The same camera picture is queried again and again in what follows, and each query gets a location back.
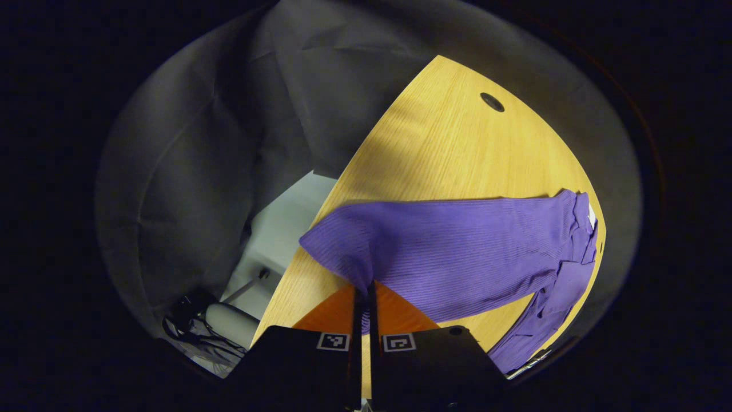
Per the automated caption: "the pile of dark cables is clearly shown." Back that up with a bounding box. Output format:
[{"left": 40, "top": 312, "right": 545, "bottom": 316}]
[{"left": 162, "top": 293, "right": 246, "bottom": 375}]

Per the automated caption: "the purple ribbed shirt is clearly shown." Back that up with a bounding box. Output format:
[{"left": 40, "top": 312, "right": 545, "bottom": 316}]
[{"left": 299, "top": 189, "right": 599, "bottom": 374}]

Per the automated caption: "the grey metal rod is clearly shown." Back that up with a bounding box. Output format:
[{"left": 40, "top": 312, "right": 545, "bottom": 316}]
[{"left": 220, "top": 268, "right": 270, "bottom": 304}]

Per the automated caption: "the white cylindrical object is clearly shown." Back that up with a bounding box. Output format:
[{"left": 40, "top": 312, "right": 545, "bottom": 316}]
[{"left": 205, "top": 302, "right": 261, "bottom": 350}]

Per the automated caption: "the black backdrop cloth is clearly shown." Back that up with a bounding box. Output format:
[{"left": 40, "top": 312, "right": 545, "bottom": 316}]
[{"left": 94, "top": 0, "right": 644, "bottom": 350}]

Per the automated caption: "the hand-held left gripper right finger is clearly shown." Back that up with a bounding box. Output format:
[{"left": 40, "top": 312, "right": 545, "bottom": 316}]
[{"left": 366, "top": 280, "right": 510, "bottom": 410}]

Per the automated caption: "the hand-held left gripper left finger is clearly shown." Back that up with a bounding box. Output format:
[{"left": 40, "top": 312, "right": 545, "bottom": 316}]
[{"left": 226, "top": 284, "right": 364, "bottom": 410}]

